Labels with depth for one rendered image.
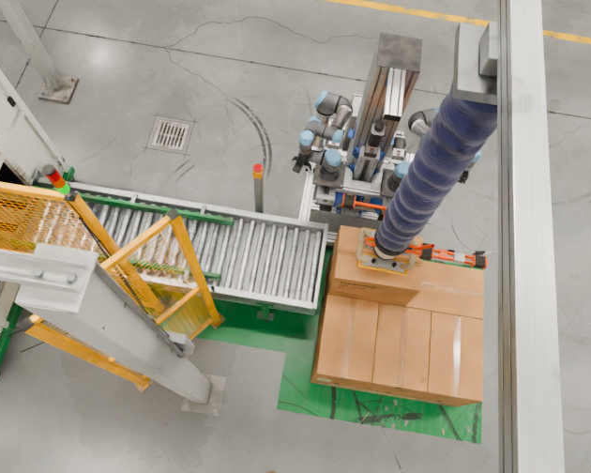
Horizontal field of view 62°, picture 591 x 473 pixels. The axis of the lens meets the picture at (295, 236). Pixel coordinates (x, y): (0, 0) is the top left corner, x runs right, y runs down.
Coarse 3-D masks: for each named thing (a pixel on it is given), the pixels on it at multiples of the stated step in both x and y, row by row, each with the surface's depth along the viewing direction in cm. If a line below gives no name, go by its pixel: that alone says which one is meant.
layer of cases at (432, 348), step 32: (448, 288) 383; (480, 288) 384; (320, 320) 408; (352, 320) 369; (384, 320) 371; (416, 320) 372; (448, 320) 373; (480, 320) 375; (320, 352) 359; (352, 352) 360; (384, 352) 362; (416, 352) 363; (448, 352) 364; (480, 352) 365; (352, 384) 375; (384, 384) 353; (416, 384) 354; (448, 384) 355; (480, 384) 356
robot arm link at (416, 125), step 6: (414, 114) 309; (420, 114) 308; (408, 120) 310; (414, 120) 304; (420, 120) 303; (408, 126) 308; (414, 126) 303; (420, 126) 299; (426, 126) 297; (414, 132) 306; (420, 132) 297; (426, 132) 292
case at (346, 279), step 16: (336, 240) 371; (352, 240) 351; (336, 256) 349; (352, 256) 346; (400, 256) 348; (416, 256) 349; (336, 272) 341; (352, 272) 342; (368, 272) 342; (384, 272) 343; (416, 272) 344; (336, 288) 361; (352, 288) 356; (368, 288) 351; (384, 288) 346; (400, 288) 341; (416, 288) 340; (400, 304) 375
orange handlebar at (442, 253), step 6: (360, 204) 334; (366, 204) 335; (384, 210) 335; (384, 216) 332; (366, 240) 324; (372, 240) 326; (372, 246) 325; (414, 246) 325; (408, 252) 324; (414, 252) 323; (438, 252) 326; (444, 252) 324; (450, 252) 324; (438, 258) 325; (444, 258) 322; (450, 258) 323
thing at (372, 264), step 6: (372, 258) 332; (360, 264) 331; (366, 264) 330; (372, 264) 331; (390, 264) 331; (396, 264) 329; (378, 270) 331; (384, 270) 330; (390, 270) 330; (396, 270) 330; (402, 270) 330
